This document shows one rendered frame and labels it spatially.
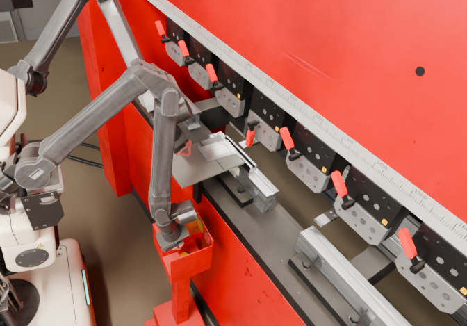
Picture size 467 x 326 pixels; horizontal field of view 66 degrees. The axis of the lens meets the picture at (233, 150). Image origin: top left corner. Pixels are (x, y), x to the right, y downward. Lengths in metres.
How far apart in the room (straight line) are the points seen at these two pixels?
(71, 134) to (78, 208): 1.64
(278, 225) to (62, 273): 1.09
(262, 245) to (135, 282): 1.08
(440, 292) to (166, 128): 0.74
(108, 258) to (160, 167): 1.34
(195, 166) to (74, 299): 0.89
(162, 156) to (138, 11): 1.07
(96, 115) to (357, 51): 0.61
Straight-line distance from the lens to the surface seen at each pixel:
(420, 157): 0.82
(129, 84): 0.89
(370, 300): 1.17
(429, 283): 0.95
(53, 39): 1.32
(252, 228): 1.31
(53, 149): 0.97
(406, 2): 0.77
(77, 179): 2.75
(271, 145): 1.13
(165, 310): 1.98
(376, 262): 1.37
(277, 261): 1.25
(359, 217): 0.98
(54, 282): 1.96
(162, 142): 0.98
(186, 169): 1.30
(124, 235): 2.38
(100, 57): 1.96
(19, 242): 1.43
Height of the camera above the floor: 1.91
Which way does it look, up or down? 41 degrees down
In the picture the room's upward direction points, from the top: 8 degrees clockwise
